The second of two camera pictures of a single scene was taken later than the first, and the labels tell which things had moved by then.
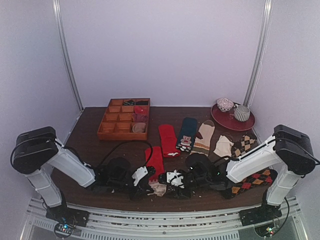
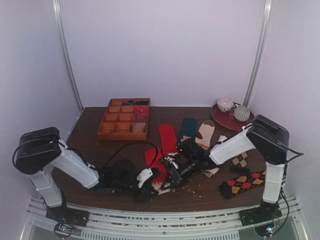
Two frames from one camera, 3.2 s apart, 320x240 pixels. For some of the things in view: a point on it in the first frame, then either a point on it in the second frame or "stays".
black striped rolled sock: [129, 102] stays
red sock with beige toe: [154, 158] stays
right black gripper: [178, 189] -> [173, 175]
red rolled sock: [141, 109] stays
